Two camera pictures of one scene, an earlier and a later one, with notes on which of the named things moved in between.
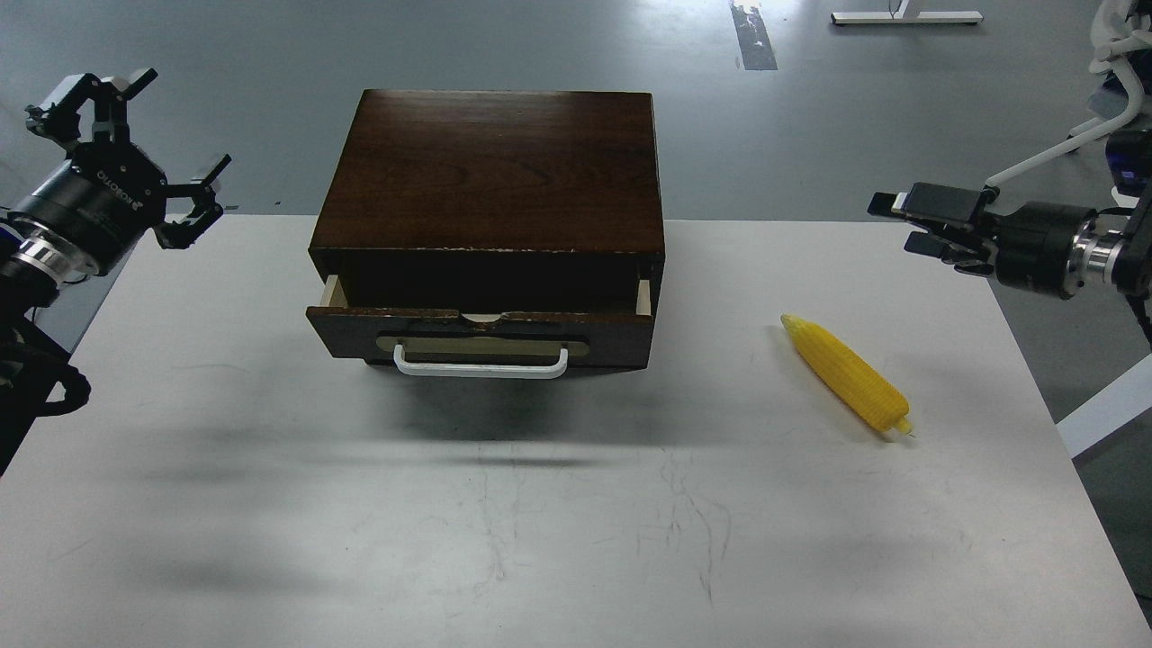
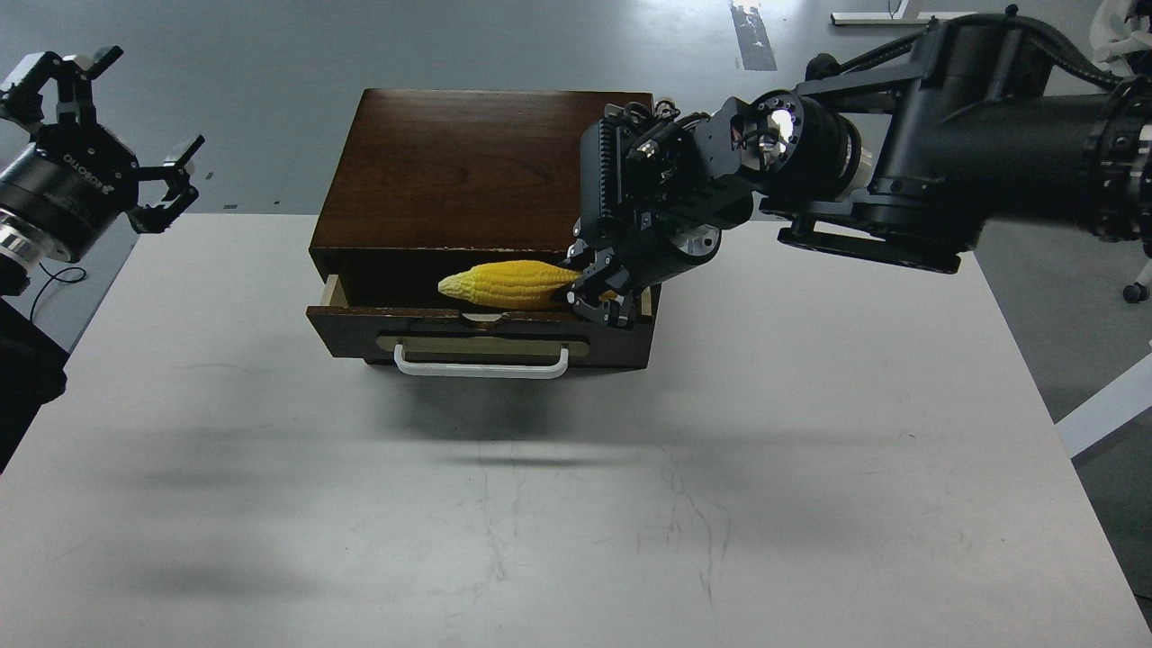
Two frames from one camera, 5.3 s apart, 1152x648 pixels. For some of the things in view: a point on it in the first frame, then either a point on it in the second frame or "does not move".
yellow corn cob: x=860 y=384 -> x=512 y=283
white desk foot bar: x=899 y=15 does not move
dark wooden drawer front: x=447 y=336 does not move
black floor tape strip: x=753 y=39 does not move
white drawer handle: x=533 y=370 does not move
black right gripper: x=1033 y=242 -> x=657 y=187
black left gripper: x=111 y=193 -> x=77 y=178
